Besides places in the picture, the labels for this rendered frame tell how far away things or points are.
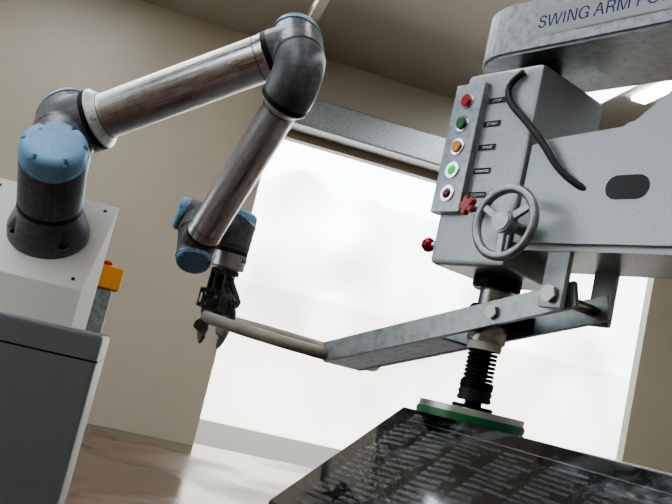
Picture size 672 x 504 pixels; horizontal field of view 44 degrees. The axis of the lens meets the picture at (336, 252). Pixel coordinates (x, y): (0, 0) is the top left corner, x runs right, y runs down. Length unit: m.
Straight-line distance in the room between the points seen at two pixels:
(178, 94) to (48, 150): 0.32
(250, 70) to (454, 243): 0.63
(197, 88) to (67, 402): 0.76
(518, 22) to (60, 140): 1.03
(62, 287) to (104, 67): 6.50
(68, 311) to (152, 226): 6.10
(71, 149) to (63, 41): 6.57
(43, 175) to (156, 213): 6.18
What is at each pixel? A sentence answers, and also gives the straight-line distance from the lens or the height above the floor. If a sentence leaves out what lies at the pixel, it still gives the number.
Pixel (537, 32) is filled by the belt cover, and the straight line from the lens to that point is 1.78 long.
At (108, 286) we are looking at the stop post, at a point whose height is 1.01.
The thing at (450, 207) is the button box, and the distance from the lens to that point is 1.72.
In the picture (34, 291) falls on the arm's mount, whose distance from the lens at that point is 2.01.
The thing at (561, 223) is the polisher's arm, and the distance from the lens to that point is 1.57.
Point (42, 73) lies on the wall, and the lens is 8.43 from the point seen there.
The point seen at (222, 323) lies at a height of 0.94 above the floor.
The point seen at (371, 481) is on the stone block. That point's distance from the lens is 1.58.
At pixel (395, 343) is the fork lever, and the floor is 0.98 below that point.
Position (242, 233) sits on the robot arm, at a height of 1.20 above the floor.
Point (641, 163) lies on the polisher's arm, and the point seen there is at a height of 1.35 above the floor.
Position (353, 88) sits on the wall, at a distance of 8.64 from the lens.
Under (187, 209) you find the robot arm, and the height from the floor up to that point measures 1.22.
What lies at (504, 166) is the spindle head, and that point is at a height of 1.35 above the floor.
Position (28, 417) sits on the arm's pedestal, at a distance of 1.93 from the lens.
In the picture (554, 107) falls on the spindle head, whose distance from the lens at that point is 1.75.
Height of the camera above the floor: 0.87
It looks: 9 degrees up
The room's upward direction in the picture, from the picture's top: 13 degrees clockwise
